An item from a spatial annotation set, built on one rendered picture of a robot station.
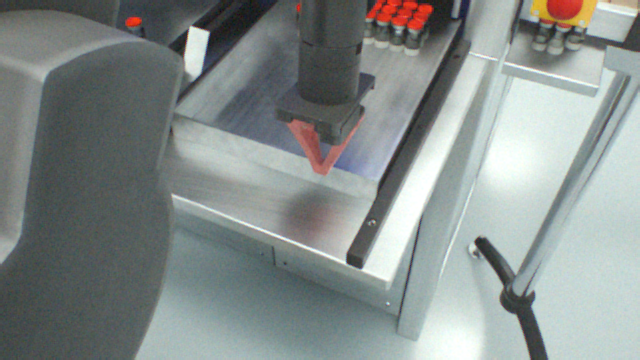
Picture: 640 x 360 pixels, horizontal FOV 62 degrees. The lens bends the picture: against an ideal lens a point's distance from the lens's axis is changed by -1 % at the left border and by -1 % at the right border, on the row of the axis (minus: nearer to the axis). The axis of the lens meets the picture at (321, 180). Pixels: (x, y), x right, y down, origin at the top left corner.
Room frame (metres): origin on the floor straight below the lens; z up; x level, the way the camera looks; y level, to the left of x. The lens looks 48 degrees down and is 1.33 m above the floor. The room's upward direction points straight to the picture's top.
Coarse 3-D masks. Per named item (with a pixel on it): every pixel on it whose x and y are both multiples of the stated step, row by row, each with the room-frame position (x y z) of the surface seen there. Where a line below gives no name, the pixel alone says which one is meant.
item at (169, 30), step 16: (128, 0) 0.79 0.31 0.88; (144, 0) 0.79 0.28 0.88; (160, 0) 0.79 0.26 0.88; (176, 0) 0.79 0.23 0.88; (192, 0) 0.79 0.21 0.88; (208, 0) 0.79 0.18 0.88; (224, 0) 0.74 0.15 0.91; (128, 16) 0.74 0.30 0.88; (144, 16) 0.74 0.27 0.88; (160, 16) 0.74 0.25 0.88; (176, 16) 0.74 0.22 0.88; (192, 16) 0.74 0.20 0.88; (208, 16) 0.70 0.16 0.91; (128, 32) 0.70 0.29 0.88; (160, 32) 0.70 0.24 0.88; (176, 32) 0.70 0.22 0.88; (176, 48) 0.63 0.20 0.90
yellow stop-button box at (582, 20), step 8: (536, 0) 0.61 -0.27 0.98; (544, 0) 0.61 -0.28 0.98; (584, 0) 0.59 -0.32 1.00; (592, 0) 0.59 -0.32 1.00; (536, 8) 0.61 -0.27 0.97; (544, 8) 0.61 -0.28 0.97; (584, 8) 0.59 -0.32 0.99; (592, 8) 0.59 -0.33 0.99; (536, 16) 0.61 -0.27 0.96; (544, 16) 0.61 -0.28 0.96; (576, 16) 0.59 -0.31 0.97; (584, 16) 0.59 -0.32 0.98; (576, 24) 0.59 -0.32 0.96; (584, 24) 0.59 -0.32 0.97
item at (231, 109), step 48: (288, 0) 0.75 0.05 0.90; (240, 48) 0.62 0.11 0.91; (288, 48) 0.66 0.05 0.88; (432, 48) 0.66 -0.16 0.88; (192, 96) 0.52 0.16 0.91; (240, 96) 0.55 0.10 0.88; (384, 96) 0.55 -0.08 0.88; (240, 144) 0.44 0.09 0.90; (288, 144) 0.46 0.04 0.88; (384, 144) 0.46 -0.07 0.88
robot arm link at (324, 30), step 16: (304, 0) 0.41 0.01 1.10; (320, 0) 0.40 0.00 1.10; (336, 0) 0.39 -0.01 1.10; (352, 0) 0.40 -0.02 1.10; (304, 16) 0.40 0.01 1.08; (320, 16) 0.39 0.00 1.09; (336, 16) 0.39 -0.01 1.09; (352, 16) 0.39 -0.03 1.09; (304, 32) 0.40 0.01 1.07; (320, 32) 0.39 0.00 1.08; (336, 32) 0.39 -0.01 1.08; (352, 32) 0.39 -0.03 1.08
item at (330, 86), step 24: (312, 48) 0.39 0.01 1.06; (336, 48) 0.39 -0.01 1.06; (360, 48) 0.41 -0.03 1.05; (312, 72) 0.39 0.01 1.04; (336, 72) 0.38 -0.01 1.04; (360, 72) 0.44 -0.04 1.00; (288, 96) 0.39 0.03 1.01; (312, 96) 0.38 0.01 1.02; (336, 96) 0.38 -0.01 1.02; (360, 96) 0.40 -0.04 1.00; (288, 120) 0.36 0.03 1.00; (312, 120) 0.36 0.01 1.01; (336, 120) 0.35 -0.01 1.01
